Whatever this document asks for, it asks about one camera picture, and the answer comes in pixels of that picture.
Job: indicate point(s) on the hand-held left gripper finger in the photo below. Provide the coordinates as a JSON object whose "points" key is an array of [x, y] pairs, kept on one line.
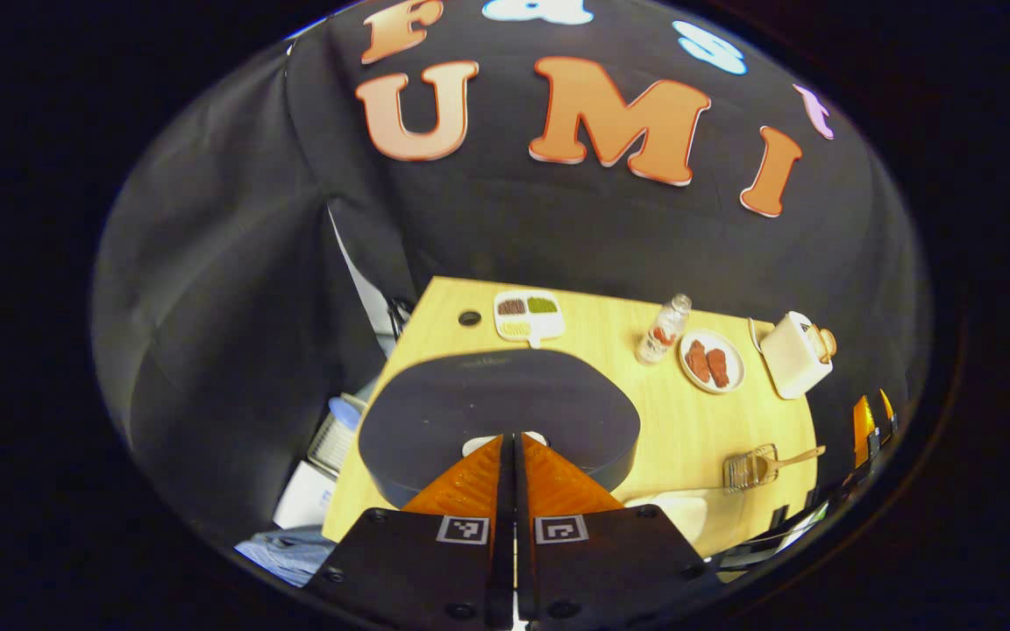
{"points": [[506, 526], [524, 526]]}

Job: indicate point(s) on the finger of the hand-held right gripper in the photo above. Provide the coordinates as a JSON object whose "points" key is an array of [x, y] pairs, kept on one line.
{"points": [[887, 405], [864, 429]]}

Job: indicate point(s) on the wooden spoon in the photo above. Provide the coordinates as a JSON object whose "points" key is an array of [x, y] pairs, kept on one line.
{"points": [[799, 457]]}

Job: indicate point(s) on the dark grey rice cooker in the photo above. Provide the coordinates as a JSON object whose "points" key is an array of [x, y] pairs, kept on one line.
{"points": [[487, 394]]}

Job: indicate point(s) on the toast slice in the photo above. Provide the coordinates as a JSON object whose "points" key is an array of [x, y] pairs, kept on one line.
{"points": [[814, 340], [828, 344]]}

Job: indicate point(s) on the white toaster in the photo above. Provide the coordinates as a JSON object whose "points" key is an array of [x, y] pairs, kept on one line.
{"points": [[790, 359]]}

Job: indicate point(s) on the white round plate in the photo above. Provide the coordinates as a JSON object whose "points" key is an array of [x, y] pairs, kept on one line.
{"points": [[733, 372]]}

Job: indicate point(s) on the brown meat piece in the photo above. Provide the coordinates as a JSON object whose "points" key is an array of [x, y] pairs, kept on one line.
{"points": [[718, 368], [698, 361]]}

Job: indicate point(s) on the white slatted bin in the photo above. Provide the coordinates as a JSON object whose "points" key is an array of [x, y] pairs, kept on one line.
{"points": [[334, 438]]}

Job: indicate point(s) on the white box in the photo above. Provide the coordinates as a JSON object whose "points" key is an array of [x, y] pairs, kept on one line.
{"points": [[302, 495]]}

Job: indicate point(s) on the white divided bean dish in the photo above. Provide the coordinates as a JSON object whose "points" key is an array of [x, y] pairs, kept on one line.
{"points": [[529, 317]]}

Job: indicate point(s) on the blue cloth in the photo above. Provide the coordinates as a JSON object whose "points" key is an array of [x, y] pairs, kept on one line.
{"points": [[286, 554]]}

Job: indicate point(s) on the clear plastic drink bottle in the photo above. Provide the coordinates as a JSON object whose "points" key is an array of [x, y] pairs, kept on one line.
{"points": [[661, 333]]}

